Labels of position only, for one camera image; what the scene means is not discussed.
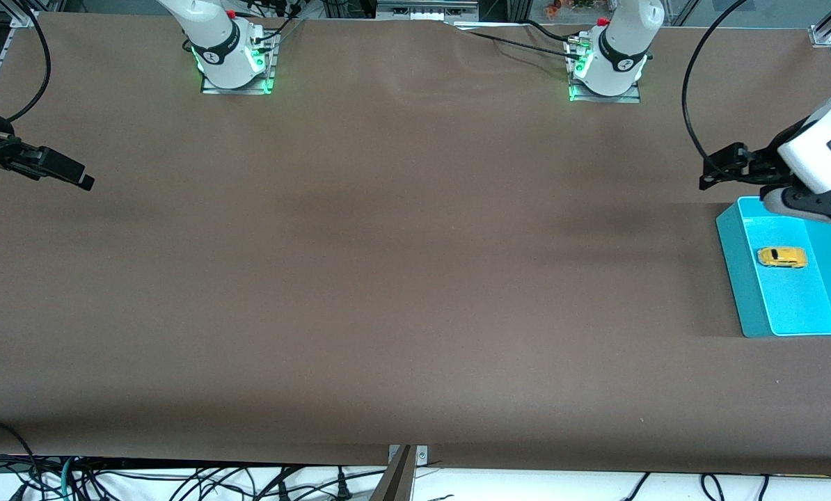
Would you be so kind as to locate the yellow toy beetle car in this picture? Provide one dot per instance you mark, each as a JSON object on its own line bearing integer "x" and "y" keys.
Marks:
{"x": 781, "y": 257}

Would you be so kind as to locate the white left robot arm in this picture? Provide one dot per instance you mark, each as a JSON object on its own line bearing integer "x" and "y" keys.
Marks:
{"x": 624, "y": 42}

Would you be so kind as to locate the teal plastic bin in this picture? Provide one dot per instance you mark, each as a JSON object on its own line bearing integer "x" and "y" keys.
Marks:
{"x": 798, "y": 306}

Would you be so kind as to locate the grey equipment box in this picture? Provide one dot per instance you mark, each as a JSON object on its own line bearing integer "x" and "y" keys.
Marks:
{"x": 422, "y": 10}

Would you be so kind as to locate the dark diagonal support beam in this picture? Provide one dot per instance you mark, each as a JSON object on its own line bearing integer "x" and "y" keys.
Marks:
{"x": 394, "y": 483}

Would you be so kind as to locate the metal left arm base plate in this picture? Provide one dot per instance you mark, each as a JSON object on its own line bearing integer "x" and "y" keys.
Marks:
{"x": 631, "y": 94}

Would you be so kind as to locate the aluminium corner bracket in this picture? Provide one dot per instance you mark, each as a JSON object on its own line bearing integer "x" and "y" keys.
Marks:
{"x": 820, "y": 36}

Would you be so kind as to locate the aluminium frame corner piece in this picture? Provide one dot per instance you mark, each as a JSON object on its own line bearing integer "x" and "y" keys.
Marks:
{"x": 24, "y": 17}

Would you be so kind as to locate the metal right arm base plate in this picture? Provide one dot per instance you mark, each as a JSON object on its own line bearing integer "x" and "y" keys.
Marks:
{"x": 266, "y": 83}

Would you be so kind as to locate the small metal table bracket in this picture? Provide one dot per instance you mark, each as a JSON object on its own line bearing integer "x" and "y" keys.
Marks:
{"x": 421, "y": 456}

